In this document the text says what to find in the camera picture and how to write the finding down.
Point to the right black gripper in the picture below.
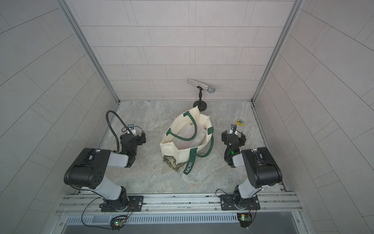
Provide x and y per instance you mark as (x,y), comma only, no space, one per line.
(226,137)

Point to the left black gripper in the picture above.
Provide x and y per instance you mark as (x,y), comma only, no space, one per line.
(140,139)

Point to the cream canvas tote bag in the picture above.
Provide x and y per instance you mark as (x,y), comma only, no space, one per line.
(189,155)

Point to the clear translucent pencil case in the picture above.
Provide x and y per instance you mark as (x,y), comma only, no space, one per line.
(201,134)

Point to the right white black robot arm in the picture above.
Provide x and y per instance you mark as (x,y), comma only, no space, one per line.
(261,169)

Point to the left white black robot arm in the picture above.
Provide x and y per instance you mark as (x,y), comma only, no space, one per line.
(88,172)

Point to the pink translucent pencil case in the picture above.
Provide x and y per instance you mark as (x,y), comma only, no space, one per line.
(187,132)

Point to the small yellow toy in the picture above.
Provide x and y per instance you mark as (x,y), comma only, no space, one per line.
(240,122)

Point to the black microphone stand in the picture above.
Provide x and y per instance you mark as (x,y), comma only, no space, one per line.
(200,104)

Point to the silver glitter microphone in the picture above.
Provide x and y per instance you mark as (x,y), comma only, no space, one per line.
(203,86)

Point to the right green circuit board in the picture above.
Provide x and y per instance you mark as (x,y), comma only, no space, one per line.
(245,219)

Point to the green circuit board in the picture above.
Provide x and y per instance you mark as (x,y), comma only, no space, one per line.
(245,219)
(118,222)

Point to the left green circuit board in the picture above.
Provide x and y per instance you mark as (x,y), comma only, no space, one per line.
(118,222)

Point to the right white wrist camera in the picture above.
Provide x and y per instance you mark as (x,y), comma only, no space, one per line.
(233,129)

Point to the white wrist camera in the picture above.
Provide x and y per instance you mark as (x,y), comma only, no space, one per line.
(233,129)
(131,129)

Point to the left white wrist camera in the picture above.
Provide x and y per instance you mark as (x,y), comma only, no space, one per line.
(131,129)

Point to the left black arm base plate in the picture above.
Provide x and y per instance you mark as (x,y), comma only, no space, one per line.
(130,204)

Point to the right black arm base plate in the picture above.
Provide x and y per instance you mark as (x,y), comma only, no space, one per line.
(236,203)

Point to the aluminium mounting rail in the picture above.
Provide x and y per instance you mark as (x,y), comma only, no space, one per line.
(178,203)

